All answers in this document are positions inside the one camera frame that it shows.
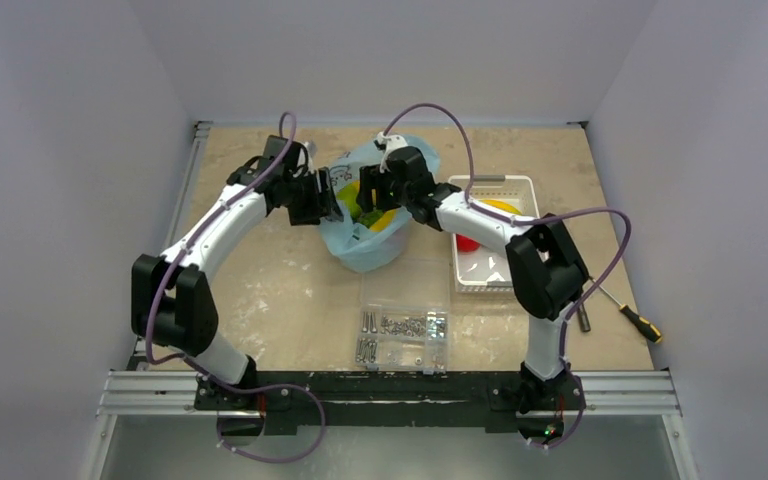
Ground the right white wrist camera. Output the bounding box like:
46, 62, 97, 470
373, 131, 409, 165

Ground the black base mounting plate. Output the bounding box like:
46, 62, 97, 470
194, 371, 586, 438

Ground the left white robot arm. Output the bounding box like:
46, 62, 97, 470
131, 135, 344, 409

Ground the red fake apple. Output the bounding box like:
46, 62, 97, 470
455, 234, 481, 254

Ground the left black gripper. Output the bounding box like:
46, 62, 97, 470
283, 167, 342, 226

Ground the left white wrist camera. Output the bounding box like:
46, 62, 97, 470
297, 141, 318, 168

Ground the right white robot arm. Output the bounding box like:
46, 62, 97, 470
357, 138, 588, 407

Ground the white plastic basket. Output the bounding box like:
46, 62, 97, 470
451, 175, 540, 293

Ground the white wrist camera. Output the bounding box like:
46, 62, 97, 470
297, 141, 318, 168
373, 131, 409, 165

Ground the light blue plastic bag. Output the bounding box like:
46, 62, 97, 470
318, 141, 412, 273

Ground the yellow black screwdriver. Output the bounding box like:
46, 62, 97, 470
597, 284, 663, 344

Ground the yellow fake banana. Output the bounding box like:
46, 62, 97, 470
480, 199, 522, 215

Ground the clear plastic screw box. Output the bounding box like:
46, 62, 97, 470
354, 257, 450, 375

